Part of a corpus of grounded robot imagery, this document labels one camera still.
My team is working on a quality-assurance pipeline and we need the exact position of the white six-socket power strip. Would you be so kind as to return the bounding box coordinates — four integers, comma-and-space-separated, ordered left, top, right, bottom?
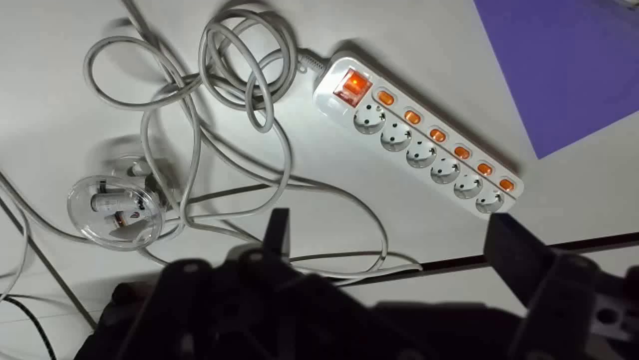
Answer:
314, 55, 526, 218

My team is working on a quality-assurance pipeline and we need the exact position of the grey power strip cable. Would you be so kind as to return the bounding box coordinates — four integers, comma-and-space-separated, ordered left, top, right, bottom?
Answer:
85, 0, 424, 279

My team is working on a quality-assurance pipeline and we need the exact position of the thin black cable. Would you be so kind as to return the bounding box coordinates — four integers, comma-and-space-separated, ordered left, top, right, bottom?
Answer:
0, 174, 99, 360

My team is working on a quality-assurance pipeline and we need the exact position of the purple paper sheet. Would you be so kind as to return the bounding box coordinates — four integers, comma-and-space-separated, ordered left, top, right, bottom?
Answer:
474, 0, 639, 157

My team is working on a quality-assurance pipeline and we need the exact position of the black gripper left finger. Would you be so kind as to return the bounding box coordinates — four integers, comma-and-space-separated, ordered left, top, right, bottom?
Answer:
264, 208, 290, 258

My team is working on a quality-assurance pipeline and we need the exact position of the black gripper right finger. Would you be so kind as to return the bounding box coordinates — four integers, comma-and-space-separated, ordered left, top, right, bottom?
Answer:
484, 213, 556, 309

